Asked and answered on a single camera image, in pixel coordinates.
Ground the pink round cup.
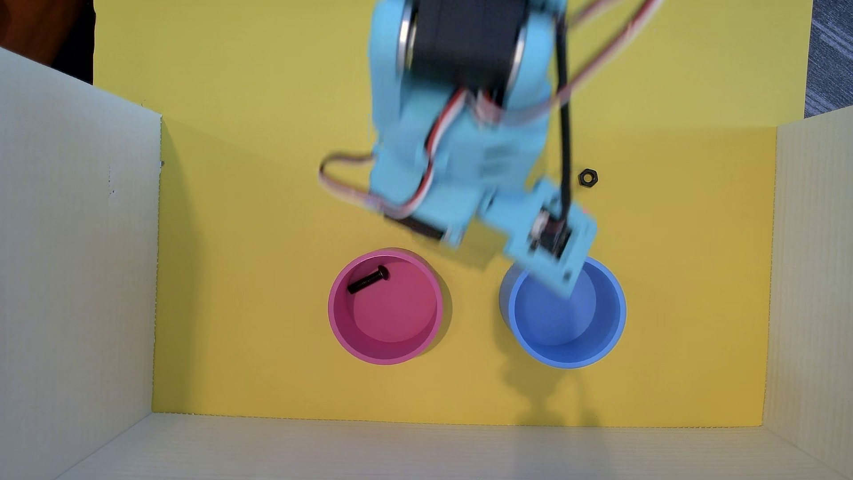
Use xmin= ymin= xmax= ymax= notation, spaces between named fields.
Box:
xmin=327 ymin=248 xmax=444 ymax=366

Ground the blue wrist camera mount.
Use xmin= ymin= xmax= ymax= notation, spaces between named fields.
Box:
xmin=478 ymin=176 xmax=598 ymax=299

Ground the black bolt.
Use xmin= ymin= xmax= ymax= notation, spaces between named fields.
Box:
xmin=347 ymin=265 xmax=391 ymax=295

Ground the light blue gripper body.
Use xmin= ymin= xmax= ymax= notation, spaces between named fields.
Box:
xmin=368 ymin=87 xmax=555 ymax=249

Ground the black camera cable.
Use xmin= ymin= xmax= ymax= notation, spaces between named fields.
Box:
xmin=554 ymin=16 xmax=575 ymax=224

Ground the white cardboard box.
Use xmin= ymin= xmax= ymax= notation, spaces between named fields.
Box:
xmin=0 ymin=47 xmax=853 ymax=480

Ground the blue round cup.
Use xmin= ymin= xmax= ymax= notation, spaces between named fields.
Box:
xmin=500 ymin=256 xmax=627 ymax=369

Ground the red white servo cable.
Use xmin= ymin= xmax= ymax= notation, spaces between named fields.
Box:
xmin=319 ymin=87 xmax=469 ymax=221
xmin=496 ymin=0 xmax=664 ymax=128

